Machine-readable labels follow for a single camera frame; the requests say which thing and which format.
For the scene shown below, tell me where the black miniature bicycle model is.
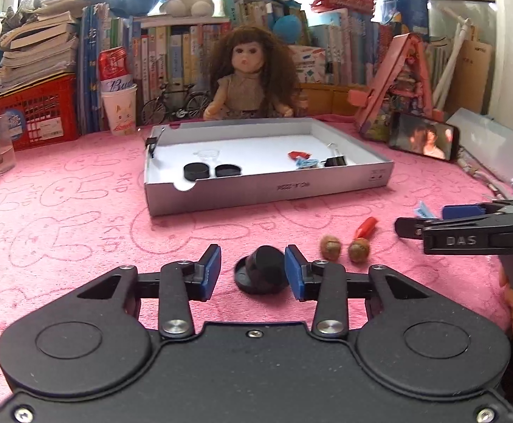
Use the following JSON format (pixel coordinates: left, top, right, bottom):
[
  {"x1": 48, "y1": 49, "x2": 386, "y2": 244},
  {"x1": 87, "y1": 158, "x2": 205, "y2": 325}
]
[{"x1": 141, "y1": 81, "x2": 213, "y2": 125}]

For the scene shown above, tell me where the blue printed package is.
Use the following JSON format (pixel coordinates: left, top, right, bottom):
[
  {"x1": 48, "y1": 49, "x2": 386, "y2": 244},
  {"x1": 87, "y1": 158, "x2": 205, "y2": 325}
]
[{"x1": 373, "y1": 0, "x2": 431, "y2": 38}]

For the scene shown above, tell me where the white cable bundle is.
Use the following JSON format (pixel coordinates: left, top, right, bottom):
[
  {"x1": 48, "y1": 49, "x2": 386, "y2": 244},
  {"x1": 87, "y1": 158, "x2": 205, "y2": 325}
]
[{"x1": 457, "y1": 150, "x2": 513, "y2": 199}]

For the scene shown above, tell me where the small black binder clip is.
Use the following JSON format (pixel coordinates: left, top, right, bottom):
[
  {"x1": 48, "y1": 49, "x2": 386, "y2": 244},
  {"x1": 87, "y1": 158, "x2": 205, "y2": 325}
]
[{"x1": 144, "y1": 127, "x2": 167, "y2": 159}]

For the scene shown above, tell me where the brown-haired doll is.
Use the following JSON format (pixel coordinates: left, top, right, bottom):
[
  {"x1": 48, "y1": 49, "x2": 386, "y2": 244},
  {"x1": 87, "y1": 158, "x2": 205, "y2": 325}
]
[{"x1": 203, "y1": 26, "x2": 299, "y2": 121}]

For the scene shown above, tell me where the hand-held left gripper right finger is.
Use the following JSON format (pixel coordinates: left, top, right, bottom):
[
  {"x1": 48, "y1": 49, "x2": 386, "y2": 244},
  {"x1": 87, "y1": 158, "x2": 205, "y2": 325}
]
[{"x1": 284, "y1": 244, "x2": 431, "y2": 339}]

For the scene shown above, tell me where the red beer can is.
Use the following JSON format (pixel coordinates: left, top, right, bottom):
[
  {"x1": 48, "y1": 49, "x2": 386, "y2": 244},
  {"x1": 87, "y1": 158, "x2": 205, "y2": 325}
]
[{"x1": 98, "y1": 46, "x2": 134, "y2": 93}]

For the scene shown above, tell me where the large black binder clip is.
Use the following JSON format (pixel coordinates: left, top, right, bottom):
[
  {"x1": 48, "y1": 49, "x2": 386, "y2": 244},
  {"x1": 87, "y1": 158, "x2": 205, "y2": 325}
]
[{"x1": 324, "y1": 142, "x2": 349, "y2": 168}]

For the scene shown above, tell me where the brown kraft board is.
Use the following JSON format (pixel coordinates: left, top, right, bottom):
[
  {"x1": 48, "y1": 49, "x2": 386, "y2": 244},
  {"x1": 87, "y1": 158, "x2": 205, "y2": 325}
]
[{"x1": 444, "y1": 22, "x2": 495, "y2": 115}]

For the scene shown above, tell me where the large black round lid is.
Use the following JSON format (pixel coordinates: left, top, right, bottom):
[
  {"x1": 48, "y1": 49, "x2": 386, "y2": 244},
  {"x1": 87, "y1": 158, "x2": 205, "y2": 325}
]
[{"x1": 234, "y1": 256, "x2": 290, "y2": 296}]

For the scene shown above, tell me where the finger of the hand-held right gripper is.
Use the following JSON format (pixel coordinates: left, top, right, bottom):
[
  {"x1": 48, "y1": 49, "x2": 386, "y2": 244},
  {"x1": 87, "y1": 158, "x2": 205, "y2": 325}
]
[
  {"x1": 442, "y1": 202, "x2": 513, "y2": 220},
  {"x1": 394, "y1": 216, "x2": 442, "y2": 239}
]

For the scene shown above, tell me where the white cat-print paper cup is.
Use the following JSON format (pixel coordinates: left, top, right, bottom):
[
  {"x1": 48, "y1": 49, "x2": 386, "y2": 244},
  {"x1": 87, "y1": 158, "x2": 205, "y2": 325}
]
[{"x1": 101, "y1": 84, "x2": 138, "y2": 136}]

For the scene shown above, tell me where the white cardboard box tray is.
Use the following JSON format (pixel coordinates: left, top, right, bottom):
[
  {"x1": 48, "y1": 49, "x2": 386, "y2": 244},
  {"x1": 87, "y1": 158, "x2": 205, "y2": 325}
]
[{"x1": 143, "y1": 117, "x2": 394, "y2": 217}]

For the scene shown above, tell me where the row of upright books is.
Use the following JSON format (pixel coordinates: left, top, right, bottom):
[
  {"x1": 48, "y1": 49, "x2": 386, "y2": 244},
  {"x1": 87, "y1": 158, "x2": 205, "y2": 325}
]
[{"x1": 78, "y1": 0, "x2": 398, "y2": 135}]

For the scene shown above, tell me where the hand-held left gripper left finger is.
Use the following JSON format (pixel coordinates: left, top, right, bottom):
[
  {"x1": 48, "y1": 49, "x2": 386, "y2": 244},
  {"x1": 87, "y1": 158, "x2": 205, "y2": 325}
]
[{"x1": 77, "y1": 243, "x2": 222, "y2": 339}]

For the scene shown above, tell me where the black smartphone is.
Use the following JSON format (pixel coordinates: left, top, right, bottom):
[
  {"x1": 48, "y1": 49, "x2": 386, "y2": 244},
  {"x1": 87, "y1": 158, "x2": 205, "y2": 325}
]
[{"x1": 387, "y1": 111, "x2": 461, "y2": 161}]

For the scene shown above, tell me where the pink bunny-print towel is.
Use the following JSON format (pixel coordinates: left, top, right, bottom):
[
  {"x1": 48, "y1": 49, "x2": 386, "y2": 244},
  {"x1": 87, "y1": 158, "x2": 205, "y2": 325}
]
[{"x1": 0, "y1": 112, "x2": 513, "y2": 406}]

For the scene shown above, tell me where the white pencil-print box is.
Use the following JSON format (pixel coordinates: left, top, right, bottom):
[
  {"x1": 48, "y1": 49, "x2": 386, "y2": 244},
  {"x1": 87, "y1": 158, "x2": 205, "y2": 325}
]
[{"x1": 289, "y1": 45, "x2": 328, "y2": 84}]

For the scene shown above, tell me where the clear plastic dome lid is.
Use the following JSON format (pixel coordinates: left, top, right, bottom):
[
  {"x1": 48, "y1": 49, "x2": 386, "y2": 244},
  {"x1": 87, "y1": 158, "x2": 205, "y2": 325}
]
[{"x1": 193, "y1": 149, "x2": 222, "y2": 164}]

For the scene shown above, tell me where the red plastic crate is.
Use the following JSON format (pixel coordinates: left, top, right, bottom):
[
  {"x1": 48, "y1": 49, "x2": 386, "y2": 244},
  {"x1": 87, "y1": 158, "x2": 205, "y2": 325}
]
[{"x1": 0, "y1": 74, "x2": 81, "y2": 151}]

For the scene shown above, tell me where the grey translucent plastic folder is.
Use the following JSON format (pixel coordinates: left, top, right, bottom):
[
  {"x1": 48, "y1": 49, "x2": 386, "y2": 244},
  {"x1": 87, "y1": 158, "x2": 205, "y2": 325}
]
[{"x1": 446, "y1": 106, "x2": 513, "y2": 186}]

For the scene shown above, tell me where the brown walnut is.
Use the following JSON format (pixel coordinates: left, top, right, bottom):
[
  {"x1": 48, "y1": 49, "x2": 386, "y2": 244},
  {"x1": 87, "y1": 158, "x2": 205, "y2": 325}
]
[
  {"x1": 319, "y1": 234, "x2": 343, "y2": 260},
  {"x1": 348, "y1": 238, "x2": 371, "y2": 264}
]

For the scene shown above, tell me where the wooden drawer box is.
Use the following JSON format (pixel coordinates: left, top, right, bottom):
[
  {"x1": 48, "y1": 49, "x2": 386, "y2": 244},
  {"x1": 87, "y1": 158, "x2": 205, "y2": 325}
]
[{"x1": 298, "y1": 83, "x2": 372, "y2": 117}]

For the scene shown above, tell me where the pile of flat books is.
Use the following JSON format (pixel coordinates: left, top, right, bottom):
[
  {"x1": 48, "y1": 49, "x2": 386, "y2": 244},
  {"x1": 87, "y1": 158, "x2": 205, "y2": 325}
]
[{"x1": 0, "y1": 0, "x2": 81, "y2": 102}]

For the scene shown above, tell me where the pink triangular toy house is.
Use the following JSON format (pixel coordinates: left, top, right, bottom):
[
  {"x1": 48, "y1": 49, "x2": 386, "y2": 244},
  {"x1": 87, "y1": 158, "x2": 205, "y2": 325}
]
[{"x1": 348, "y1": 32, "x2": 446, "y2": 142}]

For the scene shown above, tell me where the white plastic pipe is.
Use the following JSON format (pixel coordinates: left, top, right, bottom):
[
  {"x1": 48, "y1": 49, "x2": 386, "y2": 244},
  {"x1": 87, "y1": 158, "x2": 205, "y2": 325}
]
[{"x1": 433, "y1": 6, "x2": 473, "y2": 117}]

